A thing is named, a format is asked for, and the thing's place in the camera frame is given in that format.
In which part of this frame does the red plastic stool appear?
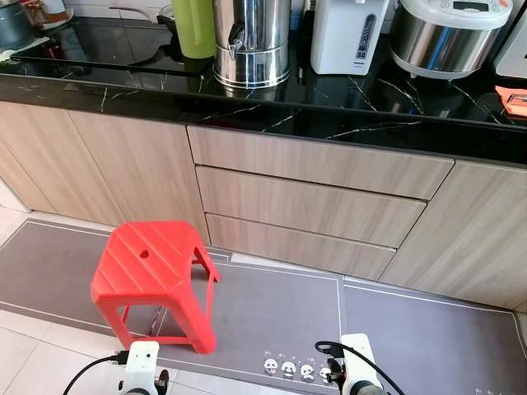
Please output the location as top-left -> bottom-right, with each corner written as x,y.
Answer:
90,221 -> 222,356

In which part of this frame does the grey floor mat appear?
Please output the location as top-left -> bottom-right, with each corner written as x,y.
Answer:
339,278 -> 527,395
0,217 -> 343,375

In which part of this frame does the wooden drawer front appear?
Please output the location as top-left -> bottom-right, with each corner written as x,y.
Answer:
205,214 -> 398,281
188,125 -> 455,201
195,166 -> 427,249

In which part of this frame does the light wooden cabinet door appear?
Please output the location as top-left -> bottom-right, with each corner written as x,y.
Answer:
0,100 -> 126,228
378,159 -> 527,312
68,109 -> 212,241

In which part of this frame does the orange cloth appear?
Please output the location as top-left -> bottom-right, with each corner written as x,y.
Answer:
494,85 -> 527,119

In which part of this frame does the black glass cooktop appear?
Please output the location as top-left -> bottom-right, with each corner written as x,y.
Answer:
0,15 -> 217,80

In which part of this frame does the steel water urn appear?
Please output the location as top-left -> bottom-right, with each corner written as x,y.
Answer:
212,0 -> 293,90

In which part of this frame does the green thermos jug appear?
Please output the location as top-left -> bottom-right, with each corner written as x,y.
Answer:
170,0 -> 217,60

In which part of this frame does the white microwave oven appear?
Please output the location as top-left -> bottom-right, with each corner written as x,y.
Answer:
494,7 -> 527,81

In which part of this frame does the grey cooking pot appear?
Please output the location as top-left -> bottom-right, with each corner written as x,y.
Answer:
0,0 -> 35,52

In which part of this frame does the brown condiment jar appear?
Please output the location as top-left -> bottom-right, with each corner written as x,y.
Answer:
21,0 -> 72,30

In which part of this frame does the white electric water boiler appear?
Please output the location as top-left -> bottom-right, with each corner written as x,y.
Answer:
310,0 -> 390,77

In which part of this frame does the steel white rice cooker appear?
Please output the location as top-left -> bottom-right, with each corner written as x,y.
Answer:
388,0 -> 514,81

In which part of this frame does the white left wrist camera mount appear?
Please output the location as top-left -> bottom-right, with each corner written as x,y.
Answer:
124,341 -> 160,391

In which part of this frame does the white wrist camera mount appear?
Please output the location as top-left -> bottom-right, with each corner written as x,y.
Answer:
339,332 -> 380,388
124,341 -> 160,391

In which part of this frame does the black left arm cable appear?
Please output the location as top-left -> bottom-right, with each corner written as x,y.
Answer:
62,350 -> 131,395

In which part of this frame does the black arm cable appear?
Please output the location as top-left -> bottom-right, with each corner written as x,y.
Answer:
62,350 -> 131,395
315,341 -> 406,395

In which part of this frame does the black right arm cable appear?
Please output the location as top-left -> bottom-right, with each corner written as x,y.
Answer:
315,341 -> 406,395

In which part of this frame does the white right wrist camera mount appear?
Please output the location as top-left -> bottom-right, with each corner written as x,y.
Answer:
339,332 -> 380,388

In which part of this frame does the grey pan with handle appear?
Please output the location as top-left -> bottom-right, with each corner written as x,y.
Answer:
107,3 -> 177,35

